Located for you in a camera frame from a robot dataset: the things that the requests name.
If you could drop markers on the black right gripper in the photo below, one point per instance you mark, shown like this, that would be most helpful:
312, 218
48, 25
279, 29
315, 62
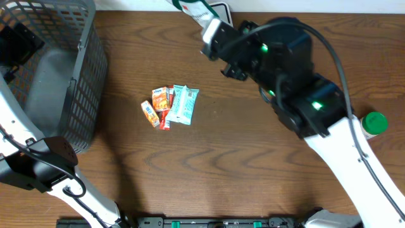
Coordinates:
237, 73

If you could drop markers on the green 3M package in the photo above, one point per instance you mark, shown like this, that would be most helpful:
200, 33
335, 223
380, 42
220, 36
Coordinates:
199, 10

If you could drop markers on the white toilet wipes pack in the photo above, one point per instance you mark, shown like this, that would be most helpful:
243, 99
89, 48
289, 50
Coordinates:
183, 104

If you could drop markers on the orange white tissue pack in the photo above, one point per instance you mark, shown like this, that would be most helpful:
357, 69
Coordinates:
161, 99

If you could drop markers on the red snack packet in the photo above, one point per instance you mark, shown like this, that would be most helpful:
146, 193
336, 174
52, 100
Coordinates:
164, 123

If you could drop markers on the green lid seasoning jar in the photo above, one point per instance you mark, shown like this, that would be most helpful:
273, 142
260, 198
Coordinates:
374, 124

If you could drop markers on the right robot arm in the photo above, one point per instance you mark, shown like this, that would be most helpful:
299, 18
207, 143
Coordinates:
301, 76

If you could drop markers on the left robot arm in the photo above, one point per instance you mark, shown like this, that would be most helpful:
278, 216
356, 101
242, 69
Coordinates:
50, 165

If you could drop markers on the white barcode scanner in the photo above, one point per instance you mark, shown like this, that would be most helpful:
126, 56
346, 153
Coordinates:
223, 11

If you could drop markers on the grey plastic mesh basket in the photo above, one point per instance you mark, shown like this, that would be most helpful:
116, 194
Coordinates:
53, 70

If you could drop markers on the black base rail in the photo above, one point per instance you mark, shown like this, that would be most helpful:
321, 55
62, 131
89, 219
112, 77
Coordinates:
161, 222

